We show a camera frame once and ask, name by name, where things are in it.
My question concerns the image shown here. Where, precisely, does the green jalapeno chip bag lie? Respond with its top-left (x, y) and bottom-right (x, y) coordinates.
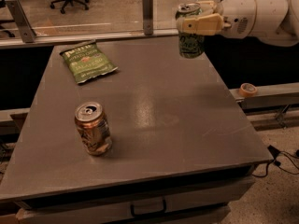
top-left (60, 40), bottom-right (118, 84)

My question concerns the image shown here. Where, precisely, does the middle metal glass bracket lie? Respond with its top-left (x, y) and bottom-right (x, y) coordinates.
top-left (142, 0), bottom-right (153, 35)

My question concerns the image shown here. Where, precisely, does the roll of tan tape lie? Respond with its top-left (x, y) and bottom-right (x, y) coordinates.
top-left (239, 83), bottom-right (257, 97)

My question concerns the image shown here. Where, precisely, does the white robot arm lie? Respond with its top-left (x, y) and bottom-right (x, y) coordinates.
top-left (176, 0), bottom-right (299, 47)

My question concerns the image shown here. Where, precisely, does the black drawer handle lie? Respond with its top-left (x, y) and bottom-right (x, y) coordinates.
top-left (130, 198), bottom-right (167, 218)

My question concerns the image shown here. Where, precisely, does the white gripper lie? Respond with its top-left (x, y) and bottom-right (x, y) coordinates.
top-left (176, 0), bottom-right (257, 39)

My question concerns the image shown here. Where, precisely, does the black floor cable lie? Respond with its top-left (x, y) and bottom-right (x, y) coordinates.
top-left (251, 145), bottom-right (299, 179)

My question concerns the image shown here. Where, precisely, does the grey table drawer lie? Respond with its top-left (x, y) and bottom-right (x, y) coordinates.
top-left (16, 176), bottom-right (254, 224)

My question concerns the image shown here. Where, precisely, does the orange soda can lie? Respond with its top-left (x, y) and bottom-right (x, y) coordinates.
top-left (75, 102), bottom-right (112, 156)

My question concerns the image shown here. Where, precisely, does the left metal glass bracket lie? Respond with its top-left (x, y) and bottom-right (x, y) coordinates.
top-left (6, 0), bottom-right (36, 43)

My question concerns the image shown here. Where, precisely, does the crushed green soda can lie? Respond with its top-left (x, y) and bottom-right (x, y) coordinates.
top-left (175, 3), bottom-right (205, 59)

